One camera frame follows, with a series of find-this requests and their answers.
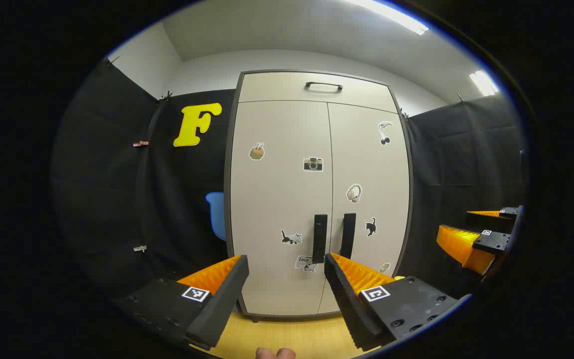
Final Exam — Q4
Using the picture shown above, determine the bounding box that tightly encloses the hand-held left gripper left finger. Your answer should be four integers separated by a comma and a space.
113, 255, 250, 351

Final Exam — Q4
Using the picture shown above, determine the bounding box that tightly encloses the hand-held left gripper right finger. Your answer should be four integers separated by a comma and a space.
323, 252, 472, 352

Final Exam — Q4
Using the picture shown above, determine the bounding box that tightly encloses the black cabinet door handle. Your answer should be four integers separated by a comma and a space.
312, 214, 328, 264
339, 213, 357, 260

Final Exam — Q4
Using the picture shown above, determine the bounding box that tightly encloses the white double-door shoe cabinet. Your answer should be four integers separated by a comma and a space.
223, 70, 415, 320

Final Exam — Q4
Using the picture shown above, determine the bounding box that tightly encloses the white door with headphone sticker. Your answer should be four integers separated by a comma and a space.
317, 102, 411, 315

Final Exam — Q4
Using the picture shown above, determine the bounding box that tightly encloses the white door with camera sticker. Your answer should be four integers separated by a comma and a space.
231, 101, 335, 317

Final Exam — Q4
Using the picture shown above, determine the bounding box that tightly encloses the white cabinet drawer front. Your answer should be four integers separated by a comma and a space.
237, 71, 398, 113

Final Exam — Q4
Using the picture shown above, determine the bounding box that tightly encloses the small ceiling light panel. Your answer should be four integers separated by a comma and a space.
469, 70, 500, 97

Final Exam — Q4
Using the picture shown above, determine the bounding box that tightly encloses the black backdrop cloth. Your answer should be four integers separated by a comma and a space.
50, 56, 526, 310

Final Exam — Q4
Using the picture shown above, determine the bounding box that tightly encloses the long ceiling light panel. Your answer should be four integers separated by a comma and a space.
344, 0, 430, 36

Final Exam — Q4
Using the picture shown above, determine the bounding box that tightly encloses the black curved drawer handle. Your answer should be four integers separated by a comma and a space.
304, 81, 344, 93

